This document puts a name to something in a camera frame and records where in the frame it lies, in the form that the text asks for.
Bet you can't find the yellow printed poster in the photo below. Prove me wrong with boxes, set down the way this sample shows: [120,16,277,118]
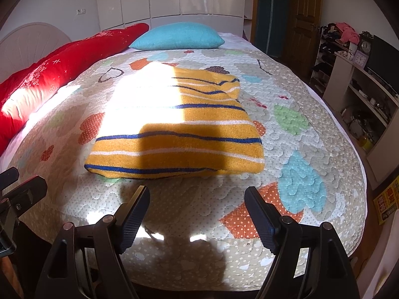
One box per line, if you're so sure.
[373,174,399,225]

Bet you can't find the brown wooden door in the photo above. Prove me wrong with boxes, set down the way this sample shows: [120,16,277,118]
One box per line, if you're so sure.
[281,0,323,67]

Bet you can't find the white shelf unit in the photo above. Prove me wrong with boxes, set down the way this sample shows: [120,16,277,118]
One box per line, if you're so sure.
[322,52,399,184]

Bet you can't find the red embroidered quilt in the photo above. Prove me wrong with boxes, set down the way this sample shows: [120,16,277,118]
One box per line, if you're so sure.
[0,23,149,156]

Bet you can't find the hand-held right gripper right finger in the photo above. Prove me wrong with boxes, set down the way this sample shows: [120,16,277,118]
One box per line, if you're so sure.
[244,186,359,299]

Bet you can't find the blue pillow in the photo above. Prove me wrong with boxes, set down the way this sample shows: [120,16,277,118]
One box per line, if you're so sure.
[129,22,225,51]

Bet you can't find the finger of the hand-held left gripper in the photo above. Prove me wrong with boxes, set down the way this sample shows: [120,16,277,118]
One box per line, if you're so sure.
[0,175,48,234]
[0,166,20,191]

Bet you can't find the pink clothes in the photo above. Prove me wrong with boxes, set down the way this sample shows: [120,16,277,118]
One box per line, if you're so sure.
[335,22,361,44]

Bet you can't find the black television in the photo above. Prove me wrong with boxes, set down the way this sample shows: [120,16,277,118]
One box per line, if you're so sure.
[364,35,399,96]

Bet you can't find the yellow bottle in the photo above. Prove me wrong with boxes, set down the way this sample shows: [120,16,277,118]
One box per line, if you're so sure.
[358,134,373,150]

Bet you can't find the small white alarm clock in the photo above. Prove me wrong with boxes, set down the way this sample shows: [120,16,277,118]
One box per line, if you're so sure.
[354,51,369,67]

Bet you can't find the quilted heart pattern bedspread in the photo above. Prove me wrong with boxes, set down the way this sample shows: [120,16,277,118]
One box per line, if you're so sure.
[6,48,367,287]

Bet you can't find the yellow striped knit sweater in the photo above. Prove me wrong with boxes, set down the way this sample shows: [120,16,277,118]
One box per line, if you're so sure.
[84,62,265,180]

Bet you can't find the shoe rack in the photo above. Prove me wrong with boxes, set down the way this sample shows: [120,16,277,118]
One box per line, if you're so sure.
[310,24,359,95]

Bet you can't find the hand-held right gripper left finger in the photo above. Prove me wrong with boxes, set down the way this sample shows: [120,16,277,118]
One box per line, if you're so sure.
[34,185,151,299]

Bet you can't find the ornate dark table clock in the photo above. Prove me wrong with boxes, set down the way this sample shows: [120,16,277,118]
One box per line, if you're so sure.
[358,31,375,56]

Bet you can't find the dark green fabric wardrobe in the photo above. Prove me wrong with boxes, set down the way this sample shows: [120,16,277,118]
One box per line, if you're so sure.
[254,0,283,58]

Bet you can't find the white round headboard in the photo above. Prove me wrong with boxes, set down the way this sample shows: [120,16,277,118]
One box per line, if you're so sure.
[0,22,73,76]

